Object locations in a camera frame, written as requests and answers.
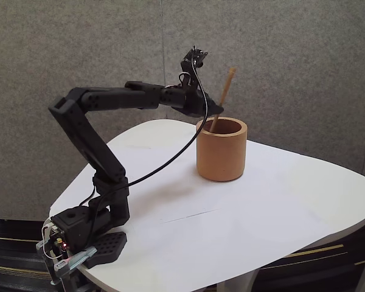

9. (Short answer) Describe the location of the wooden pen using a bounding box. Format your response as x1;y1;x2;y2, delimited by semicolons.
209;67;237;133

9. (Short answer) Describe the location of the cork pen holder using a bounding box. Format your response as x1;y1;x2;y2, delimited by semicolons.
196;117;249;183

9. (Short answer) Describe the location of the white paper sheet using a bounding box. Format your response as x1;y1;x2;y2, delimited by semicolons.
158;135;296;223

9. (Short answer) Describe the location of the grey table clamp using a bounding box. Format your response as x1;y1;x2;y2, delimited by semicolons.
50;246;98;287

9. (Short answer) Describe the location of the motor controller board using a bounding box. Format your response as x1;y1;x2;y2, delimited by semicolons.
36;221;72;259

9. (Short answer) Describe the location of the small camera circuit board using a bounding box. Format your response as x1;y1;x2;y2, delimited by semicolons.
181;45;209;68

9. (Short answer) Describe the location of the black camera cable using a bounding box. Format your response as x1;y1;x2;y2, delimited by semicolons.
83;62;209;249

